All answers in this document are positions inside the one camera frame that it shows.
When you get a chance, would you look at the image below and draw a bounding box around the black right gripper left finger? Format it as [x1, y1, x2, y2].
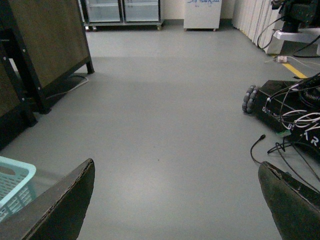
[0, 158, 95, 240]

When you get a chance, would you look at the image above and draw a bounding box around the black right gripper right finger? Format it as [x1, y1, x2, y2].
[258, 161, 320, 240]

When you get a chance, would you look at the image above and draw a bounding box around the light blue plastic basket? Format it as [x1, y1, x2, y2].
[0, 156, 37, 221]

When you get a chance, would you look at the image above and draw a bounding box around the grey omni wheel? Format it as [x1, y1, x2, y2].
[242, 85, 260, 114]

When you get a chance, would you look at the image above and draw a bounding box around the brown wooden display stand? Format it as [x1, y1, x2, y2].
[0, 0, 94, 148]

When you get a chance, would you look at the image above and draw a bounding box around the white folding partition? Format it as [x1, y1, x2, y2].
[232, 0, 284, 55]

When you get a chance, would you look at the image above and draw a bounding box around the glass door refrigerator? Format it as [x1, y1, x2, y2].
[78, 0, 164, 31]

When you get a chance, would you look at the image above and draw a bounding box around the white chest freezer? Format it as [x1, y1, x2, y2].
[183, 0, 222, 32]

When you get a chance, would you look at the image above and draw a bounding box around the black loose cable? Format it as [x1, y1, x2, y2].
[250, 134, 267, 165]

